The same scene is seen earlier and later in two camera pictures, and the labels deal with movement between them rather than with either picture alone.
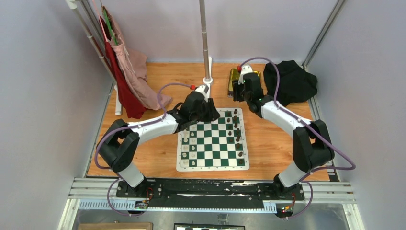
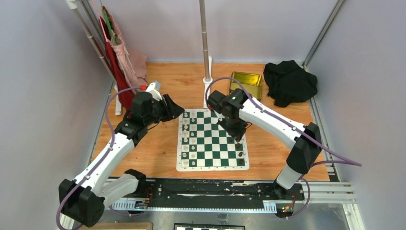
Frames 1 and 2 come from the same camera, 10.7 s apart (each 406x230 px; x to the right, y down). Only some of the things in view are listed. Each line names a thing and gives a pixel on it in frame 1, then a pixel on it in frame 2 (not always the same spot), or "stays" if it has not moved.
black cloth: x=297 y=85 stays
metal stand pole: x=206 y=59 stays
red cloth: x=135 y=107 stays
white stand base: x=208 y=81 stays
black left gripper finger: x=211 y=113 to x=170 y=110
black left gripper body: x=199 y=116 to x=156 y=114
